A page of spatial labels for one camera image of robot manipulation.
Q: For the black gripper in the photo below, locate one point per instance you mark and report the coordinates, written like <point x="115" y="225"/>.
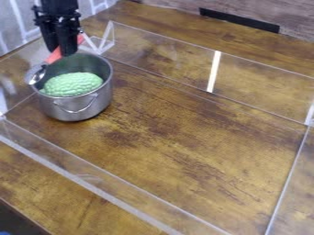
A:
<point x="63" y="12"/>

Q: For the pink handled metal spoon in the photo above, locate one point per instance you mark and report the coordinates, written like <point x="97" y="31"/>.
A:
<point x="37" y="72"/>

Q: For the stainless steel pot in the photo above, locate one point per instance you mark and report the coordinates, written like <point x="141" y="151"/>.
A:
<point x="81" y="107"/>

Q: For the green bumpy toy gourd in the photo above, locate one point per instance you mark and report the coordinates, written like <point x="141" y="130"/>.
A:
<point x="71" y="84"/>

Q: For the black strip on table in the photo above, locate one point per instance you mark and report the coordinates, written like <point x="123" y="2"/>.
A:
<point x="253" y="23"/>

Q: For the clear acrylic corner bracket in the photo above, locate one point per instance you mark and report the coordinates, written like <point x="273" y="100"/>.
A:
<point x="98" y="45"/>

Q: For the clear acrylic tray enclosure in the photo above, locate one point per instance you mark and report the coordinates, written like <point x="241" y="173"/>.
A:
<point x="204" y="147"/>

